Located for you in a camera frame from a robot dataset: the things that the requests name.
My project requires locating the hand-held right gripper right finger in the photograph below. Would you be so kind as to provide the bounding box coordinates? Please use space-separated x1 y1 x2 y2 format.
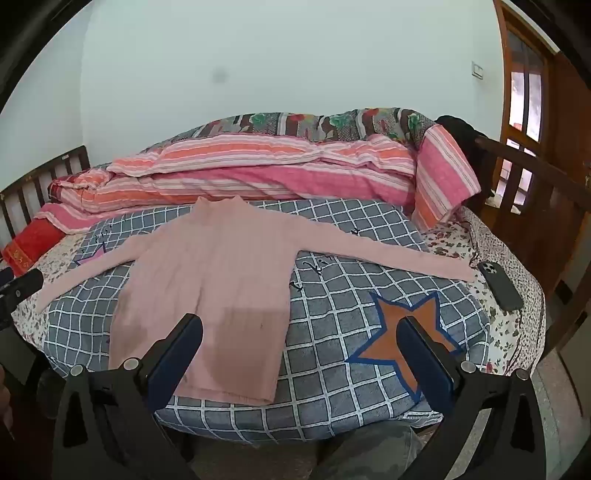
396 315 548 480

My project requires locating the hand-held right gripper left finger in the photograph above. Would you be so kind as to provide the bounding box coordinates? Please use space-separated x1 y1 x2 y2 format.
53 313 204 480

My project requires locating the pink knit sweater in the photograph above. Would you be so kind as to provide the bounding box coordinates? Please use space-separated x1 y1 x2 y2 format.
36 195 476 402

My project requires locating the red pillow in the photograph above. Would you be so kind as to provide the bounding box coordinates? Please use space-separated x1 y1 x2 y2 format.
1 217 68 278

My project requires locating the floral bed sheet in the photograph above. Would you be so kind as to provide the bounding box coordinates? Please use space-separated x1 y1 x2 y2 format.
0 205 548 377

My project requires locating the grey checked star blanket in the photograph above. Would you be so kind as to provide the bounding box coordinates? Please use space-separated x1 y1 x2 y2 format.
44 198 491 446

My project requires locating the dark wooden headboard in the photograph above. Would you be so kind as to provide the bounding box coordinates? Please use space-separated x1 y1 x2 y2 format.
0 145 90 252

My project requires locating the black smartphone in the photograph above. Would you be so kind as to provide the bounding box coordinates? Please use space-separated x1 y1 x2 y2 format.
477 261 525 312

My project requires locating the dark wooden footboard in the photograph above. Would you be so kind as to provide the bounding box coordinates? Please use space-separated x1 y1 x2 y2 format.
473 134 591 361

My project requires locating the pink orange striped quilt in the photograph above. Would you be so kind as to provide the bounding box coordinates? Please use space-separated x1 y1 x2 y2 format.
34 122 483 234

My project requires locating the dark cloth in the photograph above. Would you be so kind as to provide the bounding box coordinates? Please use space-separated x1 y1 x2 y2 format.
434 114 490 195

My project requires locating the floral patchwork quilt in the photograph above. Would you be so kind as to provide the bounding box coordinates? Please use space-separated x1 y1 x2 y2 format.
136 107 437 153

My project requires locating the plain wooden door panel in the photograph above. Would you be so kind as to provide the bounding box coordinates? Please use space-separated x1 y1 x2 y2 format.
551 48 591 185

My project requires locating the wooden glazed door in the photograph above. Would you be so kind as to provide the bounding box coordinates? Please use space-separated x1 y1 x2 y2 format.
493 0 561 185

